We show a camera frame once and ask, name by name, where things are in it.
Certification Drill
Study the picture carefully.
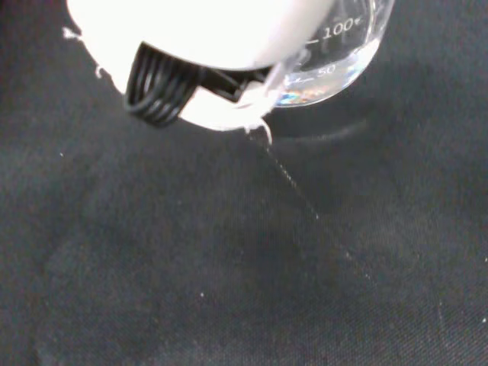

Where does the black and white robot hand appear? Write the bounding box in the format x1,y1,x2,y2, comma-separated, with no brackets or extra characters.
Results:
65,0,329,133

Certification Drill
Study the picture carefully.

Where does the black cloth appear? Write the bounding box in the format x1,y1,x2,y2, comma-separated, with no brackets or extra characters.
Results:
0,0,488,366

